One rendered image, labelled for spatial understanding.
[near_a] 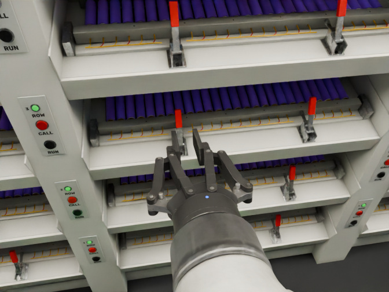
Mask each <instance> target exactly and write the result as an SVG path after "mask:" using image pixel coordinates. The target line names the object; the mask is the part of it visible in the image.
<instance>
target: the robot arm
mask: <svg viewBox="0 0 389 292"><path fill-rule="evenodd" d="M192 131H193V146H194V150H195V153H196V156H197V160H198V162H199V166H205V182H201V183H191V182H190V179H189V177H188V176H186V174H185V172H184V170H183V168H182V166H181V153H180V148H179V144H178V139H177V134H176V131H175V130H173V131H171V138H172V145H171V146H167V147H166V151H167V157H166V158H163V157H157V158H156V159H155V169H154V175H153V186H152V189H151V191H150V193H149V194H148V196H147V197H146V202H147V207H148V214H149V215H150V216H155V215H157V214H158V212H163V213H167V215H168V217H169V218H170V219H171V220H172V221H173V227H174V235H175V236H174V238H173V241H172V243H171V247H170V259H171V270H172V276H173V292H293V291H291V290H286V289H285V288H284V287H283V286H282V284H281V283H280V282H279V281H278V280H277V278H276V277H275V275H274V273H273V270H272V267H271V264H270V262H269V260H268V258H267V257H266V256H265V253H264V251H263V249H262V246H261V245H260V242H259V240H258V237H257V235H256V233H255V231H254V229H253V227H252V226H251V225H250V224H249V223H248V222H247V221H246V220H245V219H243V218H241V215H240V212H239V210H238V205H237V204H239V203H241V202H244V203H247V204H249V203H251V202H252V194H253V185H252V184H251V183H250V182H249V181H247V180H246V179H244V178H243V177H242V176H241V174H240V173H239V171H238V170H237V168H236V167H235V165H234V164H233V162H232V161H231V159H230V158H229V157H228V155H227V153H226V152H225V151H223V150H219V151H218V152H217V153H216V152H213V151H212V150H211V149H210V146H209V144H208V143H207V142H201V139H200V136H199V133H198V131H197V129H192ZM214 165H217V167H218V169H219V170H220V172H221V173H222V175H223V177H224V179H225V180H226V182H227V184H228V186H229V187H230V189H231V190H232V192H230V191H229V190H227V189H225V188H223V187H222V186H220V185H218V184H216V176H215V169H214ZM167 170H169V171H170V174H171V176H172V178H173V180H174V183H175V186H176V188H177V190H178V192H177V193H176V194H175V195H174V196H173V197H172V198H171V199H170V200H169V201H168V202H167V200H166V197H165V196H164V180H165V171H167Z"/></svg>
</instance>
